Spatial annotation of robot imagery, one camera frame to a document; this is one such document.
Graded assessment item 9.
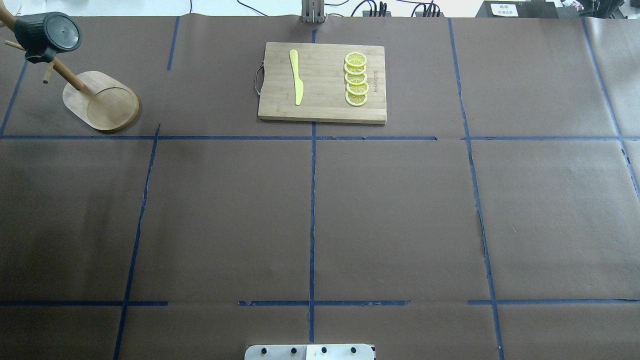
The dark teal mug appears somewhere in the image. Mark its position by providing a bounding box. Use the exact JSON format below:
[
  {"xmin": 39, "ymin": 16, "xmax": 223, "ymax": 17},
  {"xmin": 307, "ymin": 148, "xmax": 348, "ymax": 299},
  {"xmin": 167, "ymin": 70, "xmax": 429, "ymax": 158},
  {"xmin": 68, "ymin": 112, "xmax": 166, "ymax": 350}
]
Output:
[{"xmin": 13, "ymin": 11, "xmax": 83, "ymax": 64}]

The wooden cup rack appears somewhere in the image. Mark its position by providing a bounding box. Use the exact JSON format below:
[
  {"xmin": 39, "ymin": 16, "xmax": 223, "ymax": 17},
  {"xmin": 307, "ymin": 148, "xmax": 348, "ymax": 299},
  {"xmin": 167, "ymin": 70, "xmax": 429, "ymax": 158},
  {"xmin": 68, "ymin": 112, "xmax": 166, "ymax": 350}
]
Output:
[{"xmin": 0, "ymin": 2, "xmax": 141, "ymax": 133}]

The lemon slice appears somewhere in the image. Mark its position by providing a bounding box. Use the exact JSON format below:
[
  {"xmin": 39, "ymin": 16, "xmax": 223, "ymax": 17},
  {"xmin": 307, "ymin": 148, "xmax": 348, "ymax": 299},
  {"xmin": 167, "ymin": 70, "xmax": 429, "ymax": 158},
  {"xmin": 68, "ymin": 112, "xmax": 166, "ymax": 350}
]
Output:
[
  {"xmin": 344, "ymin": 73, "xmax": 368, "ymax": 85},
  {"xmin": 344, "ymin": 91, "xmax": 368, "ymax": 107},
  {"xmin": 345, "ymin": 82, "xmax": 370, "ymax": 96},
  {"xmin": 343, "ymin": 51, "xmax": 368, "ymax": 68},
  {"xmin": 343, "ymin": 63, "xmax": 367, "ymax": 76}
]

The yellow plastic knife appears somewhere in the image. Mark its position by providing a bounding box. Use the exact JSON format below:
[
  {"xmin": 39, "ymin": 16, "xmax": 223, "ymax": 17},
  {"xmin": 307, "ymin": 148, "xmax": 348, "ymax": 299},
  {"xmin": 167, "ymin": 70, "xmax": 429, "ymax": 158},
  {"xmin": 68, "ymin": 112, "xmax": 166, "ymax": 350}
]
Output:
[{"xmin": 289, "ymin": 48, "xmax": 304, "ymax": 106}]

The bamboo cutting board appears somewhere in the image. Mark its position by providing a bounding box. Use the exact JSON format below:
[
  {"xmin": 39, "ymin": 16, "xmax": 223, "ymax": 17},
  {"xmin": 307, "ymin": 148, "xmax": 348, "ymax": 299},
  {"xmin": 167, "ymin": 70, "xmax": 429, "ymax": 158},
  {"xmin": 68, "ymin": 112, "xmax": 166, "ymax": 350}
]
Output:
[{"xmin": 257, "ymin": 42, "xmax": 387, "ymax": 125}]

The black power strip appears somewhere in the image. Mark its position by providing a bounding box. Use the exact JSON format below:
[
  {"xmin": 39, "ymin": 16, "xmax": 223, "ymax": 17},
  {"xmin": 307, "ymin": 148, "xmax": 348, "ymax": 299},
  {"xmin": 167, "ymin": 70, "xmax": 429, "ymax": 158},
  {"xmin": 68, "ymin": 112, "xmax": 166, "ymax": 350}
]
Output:
[{"xmin": 350, "ymin": 0, "xmax": 445, "ymax": 18}]

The black box with label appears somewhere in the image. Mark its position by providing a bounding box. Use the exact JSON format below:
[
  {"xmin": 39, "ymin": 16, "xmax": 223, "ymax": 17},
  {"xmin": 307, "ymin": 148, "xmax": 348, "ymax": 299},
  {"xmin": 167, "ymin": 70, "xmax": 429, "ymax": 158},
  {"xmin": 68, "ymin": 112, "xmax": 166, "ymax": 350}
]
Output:
[{"xmin": 475, "ymin": 0, "xmax": 559, "ymax": 19}]

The aluminium frame post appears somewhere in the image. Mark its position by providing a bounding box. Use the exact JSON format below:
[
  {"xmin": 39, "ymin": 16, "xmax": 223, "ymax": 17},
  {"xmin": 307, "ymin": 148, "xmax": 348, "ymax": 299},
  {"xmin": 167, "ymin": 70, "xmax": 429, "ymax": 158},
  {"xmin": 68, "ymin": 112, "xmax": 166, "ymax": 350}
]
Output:
[{"xmin": 301, "ymin": 0, "xmax": 327, "ymax": 24}]

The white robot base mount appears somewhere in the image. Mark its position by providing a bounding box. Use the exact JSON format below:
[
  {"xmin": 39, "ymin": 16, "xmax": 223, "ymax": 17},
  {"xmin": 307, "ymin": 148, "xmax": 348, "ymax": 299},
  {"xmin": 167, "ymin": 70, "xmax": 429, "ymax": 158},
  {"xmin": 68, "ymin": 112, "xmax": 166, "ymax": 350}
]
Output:
[{"xmin": 244, "ymin": 343, "xmax": 377, "ymax": 360}]

